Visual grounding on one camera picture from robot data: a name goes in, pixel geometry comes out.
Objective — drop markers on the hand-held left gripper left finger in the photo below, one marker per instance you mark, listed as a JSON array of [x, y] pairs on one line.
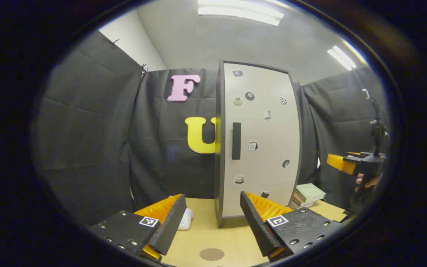
[[169, 230]]

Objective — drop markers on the small white object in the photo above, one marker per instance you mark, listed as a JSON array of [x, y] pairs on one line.
[[185, 219]]

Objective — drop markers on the white cabinet door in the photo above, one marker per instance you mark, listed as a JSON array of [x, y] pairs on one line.
[[265, 155]]

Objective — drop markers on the round brown coaster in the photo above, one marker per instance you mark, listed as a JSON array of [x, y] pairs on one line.
[[211, 254]]

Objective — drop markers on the dark grey cabinet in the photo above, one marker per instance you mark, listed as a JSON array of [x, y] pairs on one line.
[[219, 167]]

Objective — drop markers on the brown book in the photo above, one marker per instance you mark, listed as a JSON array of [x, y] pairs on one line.
[[298, 204]]

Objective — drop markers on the ceiling light panel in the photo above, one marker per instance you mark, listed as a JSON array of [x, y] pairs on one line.
[[341, 57], [239, 12]]

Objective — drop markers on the black backdrop cloth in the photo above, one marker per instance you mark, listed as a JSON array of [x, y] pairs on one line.
[[87, 148]]

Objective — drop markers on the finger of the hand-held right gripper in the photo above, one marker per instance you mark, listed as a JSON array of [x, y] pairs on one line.
[[341, 163]]

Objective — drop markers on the pale green book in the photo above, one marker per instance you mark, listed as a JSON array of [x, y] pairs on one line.
[[310, 192]]

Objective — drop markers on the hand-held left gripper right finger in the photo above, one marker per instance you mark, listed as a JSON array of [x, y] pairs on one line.
[[258, 230]]

